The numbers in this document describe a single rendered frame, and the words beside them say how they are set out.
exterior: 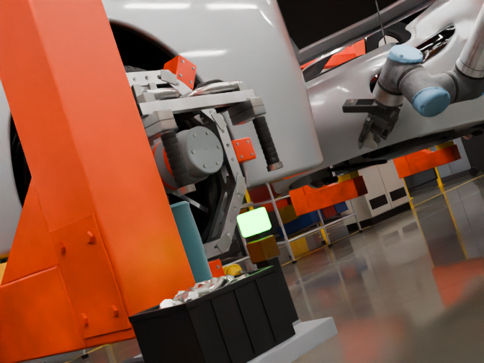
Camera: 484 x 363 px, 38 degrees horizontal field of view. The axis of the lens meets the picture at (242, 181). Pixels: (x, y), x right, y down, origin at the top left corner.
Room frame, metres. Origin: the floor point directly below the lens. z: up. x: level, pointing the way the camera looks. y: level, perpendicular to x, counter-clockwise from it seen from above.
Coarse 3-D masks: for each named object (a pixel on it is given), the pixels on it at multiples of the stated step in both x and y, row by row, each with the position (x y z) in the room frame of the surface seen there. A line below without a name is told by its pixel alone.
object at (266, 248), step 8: (256, 240) 1.21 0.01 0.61; (264, 240) 1.20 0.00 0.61; (272, 240) 1.22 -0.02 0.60; (248, 248) 1.22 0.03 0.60; (256, 248) 1.21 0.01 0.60; (264, 248) 1.20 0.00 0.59; (272, 248) 1.21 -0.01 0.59; (256, 256) 1.21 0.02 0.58; (264, 256) 1.20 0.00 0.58; (272, 256) 1.21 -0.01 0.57
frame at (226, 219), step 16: (128, 80) 1.85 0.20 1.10; (144, 80) 1.89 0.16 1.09; (160, 80) 1.93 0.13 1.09; (176, 80) 1.98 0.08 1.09; (208, 112) 2.04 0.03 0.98; (208, 128) 2.08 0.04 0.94; (224, 128) 2.08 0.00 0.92; (224, 144) 2.06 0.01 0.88; (224, 160) 2.07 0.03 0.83; (224, 176) 2.09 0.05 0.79; (240, 176) 2.07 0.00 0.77; (224, 192) 2.08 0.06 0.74; (240, 192) 2.05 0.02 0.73; (224, 208) 2.06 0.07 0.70; (240, 208) 2.04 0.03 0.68; (224, 224) 1.98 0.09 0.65; (208, 240) 1.99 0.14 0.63; (224, 240) 1.96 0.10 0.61; (208, 256) 1.91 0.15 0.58
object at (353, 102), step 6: (348, 102) 2.09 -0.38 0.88; (354, 102) 2.09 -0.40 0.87; (360, 102) 2.08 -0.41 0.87; (366, 102) 2.07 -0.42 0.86; (372, 102) 2.06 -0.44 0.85; (342, 108) 2.10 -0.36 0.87; (348, 108) 2.09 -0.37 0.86; (354, 108) 2.08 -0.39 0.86; (360, 108) 2.07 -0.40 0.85; (366, 108) 2.06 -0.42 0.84; (372, 108) 2.05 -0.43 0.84; (378, 108) 2.05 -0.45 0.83
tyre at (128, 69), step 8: (128, 72) 1.97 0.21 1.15; (16, 128) 1.90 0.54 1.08; (16, 136) 1.87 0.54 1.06; (16, 144) 1.84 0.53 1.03; (16, 152) 1.82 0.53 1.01; (16, 160) 1.81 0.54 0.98; (24, 160) 1.78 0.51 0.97; (16, 168) 1.80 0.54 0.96; (24, 168) 1.77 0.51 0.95; (16, 176) 1.80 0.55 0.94; (24, 176) 1.77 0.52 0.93; (216, 176) 2.13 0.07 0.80; (16, 184) 1.79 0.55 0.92; (24, 184) 1.76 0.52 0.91; (24, 192) 1.76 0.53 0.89; (24, 200) 1.77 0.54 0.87; (216, 256) 2.04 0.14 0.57
